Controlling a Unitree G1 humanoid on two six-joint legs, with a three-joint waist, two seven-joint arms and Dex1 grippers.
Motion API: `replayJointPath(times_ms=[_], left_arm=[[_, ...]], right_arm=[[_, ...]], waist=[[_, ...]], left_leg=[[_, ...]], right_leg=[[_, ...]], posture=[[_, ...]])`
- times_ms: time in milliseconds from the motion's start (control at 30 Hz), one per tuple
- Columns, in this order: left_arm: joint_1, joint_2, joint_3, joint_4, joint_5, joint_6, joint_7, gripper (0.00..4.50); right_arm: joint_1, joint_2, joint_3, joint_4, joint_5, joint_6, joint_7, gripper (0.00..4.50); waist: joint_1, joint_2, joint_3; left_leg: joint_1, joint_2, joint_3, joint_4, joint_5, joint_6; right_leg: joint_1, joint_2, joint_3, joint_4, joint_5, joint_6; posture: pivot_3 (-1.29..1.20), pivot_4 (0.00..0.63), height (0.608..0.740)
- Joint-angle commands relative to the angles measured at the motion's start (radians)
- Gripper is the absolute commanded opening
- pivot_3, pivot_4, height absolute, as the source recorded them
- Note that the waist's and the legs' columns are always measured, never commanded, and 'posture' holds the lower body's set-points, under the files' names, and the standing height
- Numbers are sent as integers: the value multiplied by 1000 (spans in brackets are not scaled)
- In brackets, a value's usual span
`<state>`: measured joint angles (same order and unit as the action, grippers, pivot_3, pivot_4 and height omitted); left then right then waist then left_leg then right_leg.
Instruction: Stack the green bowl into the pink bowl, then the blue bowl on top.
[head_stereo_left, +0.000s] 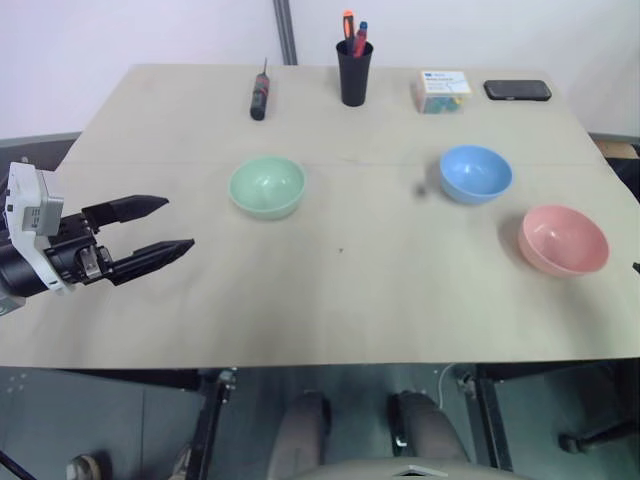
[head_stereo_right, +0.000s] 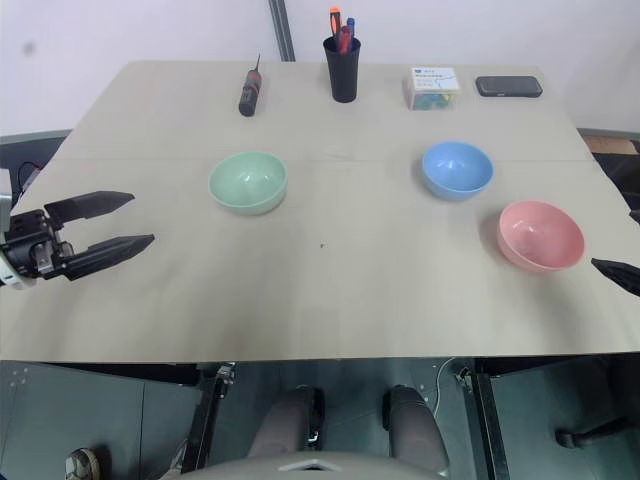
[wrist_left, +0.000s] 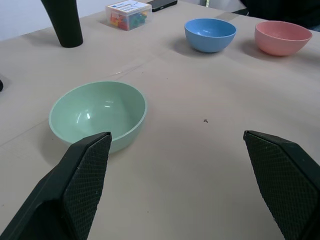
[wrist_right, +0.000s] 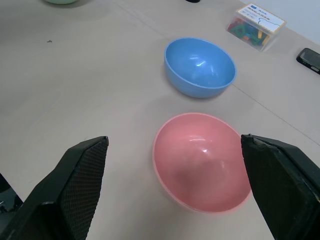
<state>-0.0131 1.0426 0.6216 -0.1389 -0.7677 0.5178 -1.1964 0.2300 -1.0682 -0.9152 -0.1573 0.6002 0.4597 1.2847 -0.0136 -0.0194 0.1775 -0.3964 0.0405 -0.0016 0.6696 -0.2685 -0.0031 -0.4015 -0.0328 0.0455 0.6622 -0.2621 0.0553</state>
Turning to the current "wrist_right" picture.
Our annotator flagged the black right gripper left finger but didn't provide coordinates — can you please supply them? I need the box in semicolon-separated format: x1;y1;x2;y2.
0;135;110;240

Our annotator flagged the green plastic bowl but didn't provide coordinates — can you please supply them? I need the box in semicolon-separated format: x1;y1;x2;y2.
42;0;79;5

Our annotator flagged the pink plastic bowl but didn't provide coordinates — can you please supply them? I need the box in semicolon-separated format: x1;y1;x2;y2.
152;112;252;214

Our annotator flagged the black phone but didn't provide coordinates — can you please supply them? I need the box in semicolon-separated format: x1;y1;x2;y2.
296;47;320;75

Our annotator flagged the clear box of colourful pieces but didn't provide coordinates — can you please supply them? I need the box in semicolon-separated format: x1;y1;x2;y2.
226;2;288;53

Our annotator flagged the blue plastic bowl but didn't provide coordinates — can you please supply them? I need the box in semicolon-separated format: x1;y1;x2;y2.
163;37;237;99

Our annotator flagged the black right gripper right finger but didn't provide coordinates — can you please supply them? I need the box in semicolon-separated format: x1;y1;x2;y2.
240;133;320;240

